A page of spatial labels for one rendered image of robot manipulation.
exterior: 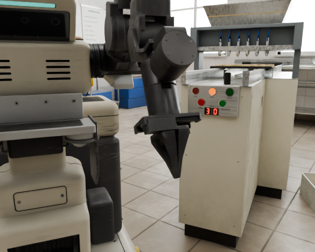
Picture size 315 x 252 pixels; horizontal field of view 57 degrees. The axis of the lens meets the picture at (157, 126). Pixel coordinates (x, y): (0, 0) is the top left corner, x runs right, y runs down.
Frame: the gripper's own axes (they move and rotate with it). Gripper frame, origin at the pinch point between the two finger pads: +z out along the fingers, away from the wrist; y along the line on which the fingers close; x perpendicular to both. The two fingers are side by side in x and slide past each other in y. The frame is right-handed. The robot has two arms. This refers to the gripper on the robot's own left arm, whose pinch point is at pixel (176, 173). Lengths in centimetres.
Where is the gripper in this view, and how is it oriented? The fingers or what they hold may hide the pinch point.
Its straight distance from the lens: 48.2
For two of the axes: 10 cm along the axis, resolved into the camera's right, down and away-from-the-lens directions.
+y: 9.3, -0.9, 3.5
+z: 1.7, 9.6, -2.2
